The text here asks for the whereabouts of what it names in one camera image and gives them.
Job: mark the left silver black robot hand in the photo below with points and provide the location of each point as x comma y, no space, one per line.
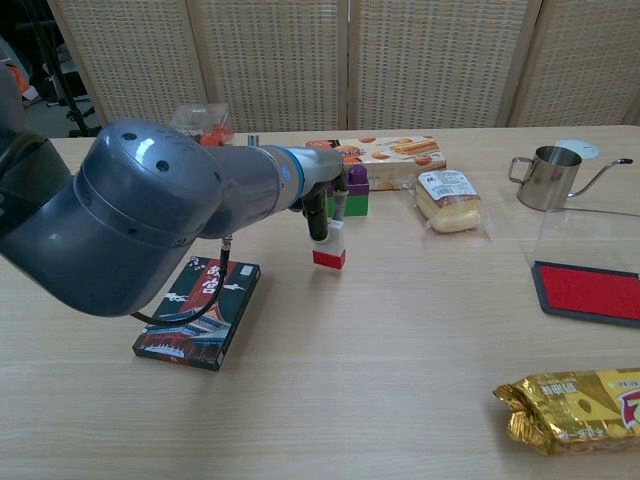
322,167

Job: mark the small red white stamp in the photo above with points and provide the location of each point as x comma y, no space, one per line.
330,250

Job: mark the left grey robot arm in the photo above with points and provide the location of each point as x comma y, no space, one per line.
140,210

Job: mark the small steel pitcher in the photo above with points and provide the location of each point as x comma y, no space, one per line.
547,180

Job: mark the red ink pad clear lid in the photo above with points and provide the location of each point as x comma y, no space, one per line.
585,292

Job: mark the purple green toy block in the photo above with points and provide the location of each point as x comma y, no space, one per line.
357,197

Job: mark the orange egg roll biscuit box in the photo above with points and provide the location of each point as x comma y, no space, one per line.
400,155

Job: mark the wood rattan folding screen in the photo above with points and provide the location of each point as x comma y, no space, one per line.
280,60

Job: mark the clear box orange black pieces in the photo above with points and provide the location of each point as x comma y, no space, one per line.
200,120

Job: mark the wrapped yellow cake slice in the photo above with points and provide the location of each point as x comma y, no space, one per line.
450,205

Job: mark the dark palace print card box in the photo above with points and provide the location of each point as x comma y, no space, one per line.
200,325

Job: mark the white round table grommet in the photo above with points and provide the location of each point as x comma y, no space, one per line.
580,146

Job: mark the black tripod stand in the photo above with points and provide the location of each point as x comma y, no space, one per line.
67,85

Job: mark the gold foil snack packet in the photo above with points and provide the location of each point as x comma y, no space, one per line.
575,415

